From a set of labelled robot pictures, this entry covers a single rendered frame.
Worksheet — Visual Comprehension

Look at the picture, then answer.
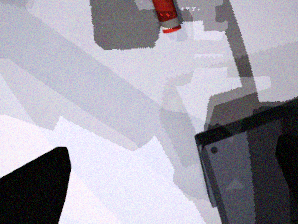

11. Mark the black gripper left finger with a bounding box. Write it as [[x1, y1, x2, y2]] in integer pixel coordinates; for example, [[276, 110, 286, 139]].
[[0, 145, 72, 224]]

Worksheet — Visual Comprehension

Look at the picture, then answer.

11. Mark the dark red peg with white band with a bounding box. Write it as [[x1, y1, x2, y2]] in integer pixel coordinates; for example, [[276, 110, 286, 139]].
[[153, 0, 181, 34]]

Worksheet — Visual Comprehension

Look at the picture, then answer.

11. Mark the grey square panel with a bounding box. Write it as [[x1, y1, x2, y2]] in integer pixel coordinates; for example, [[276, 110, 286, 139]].
[[194, 99, 298, 224]]

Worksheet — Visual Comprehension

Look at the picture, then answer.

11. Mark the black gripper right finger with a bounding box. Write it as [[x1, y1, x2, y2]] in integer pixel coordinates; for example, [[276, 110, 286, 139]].
[[275, 135, 298, 202]]

